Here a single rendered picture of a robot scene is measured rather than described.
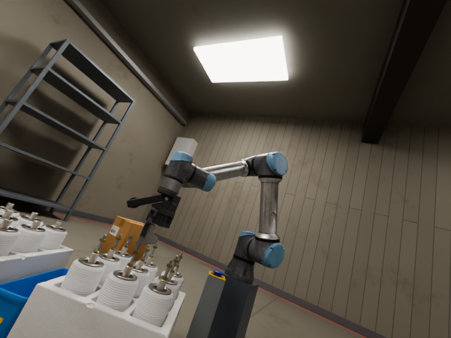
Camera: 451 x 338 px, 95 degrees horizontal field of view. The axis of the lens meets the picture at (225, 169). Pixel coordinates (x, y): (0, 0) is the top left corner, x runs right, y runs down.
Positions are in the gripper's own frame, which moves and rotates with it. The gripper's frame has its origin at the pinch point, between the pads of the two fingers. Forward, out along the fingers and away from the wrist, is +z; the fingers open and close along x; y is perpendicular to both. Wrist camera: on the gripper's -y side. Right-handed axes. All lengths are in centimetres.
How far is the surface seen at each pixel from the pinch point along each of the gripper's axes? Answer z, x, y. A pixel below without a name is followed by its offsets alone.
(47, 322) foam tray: 23.5, -3.8, -12.7
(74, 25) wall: -182, 192, -170
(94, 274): 11.1, -0.1, -7.6
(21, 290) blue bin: 26.3, 17.0, -27.4
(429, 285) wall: -37, 68, 291
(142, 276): 10.0, 6.9, 6.5
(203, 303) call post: 13.0, 6.4, 31.6
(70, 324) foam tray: 22.1, -5.6, -7.2
